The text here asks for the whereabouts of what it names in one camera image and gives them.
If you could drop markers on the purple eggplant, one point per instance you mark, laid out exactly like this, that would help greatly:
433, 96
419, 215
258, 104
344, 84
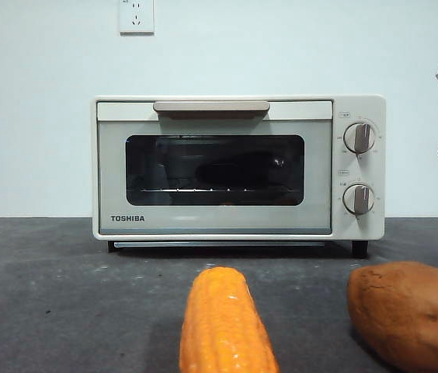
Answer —
238, 171

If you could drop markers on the oven temperature knob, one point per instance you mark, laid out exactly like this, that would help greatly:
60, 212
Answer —
360, 138

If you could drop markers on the cream Toshiba toaster oven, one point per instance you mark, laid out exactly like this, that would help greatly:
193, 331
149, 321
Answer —
359, 171

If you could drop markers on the oven timer knob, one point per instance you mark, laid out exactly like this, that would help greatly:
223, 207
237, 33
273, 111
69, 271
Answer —
359, 199

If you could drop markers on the orange-brown sweet potato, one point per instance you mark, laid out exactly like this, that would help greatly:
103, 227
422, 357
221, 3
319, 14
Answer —
409, 314

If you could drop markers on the yellow corn cob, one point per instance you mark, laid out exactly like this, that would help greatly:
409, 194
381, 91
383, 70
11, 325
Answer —
226, 326

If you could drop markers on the white wall socket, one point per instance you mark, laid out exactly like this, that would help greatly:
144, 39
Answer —
136, 17

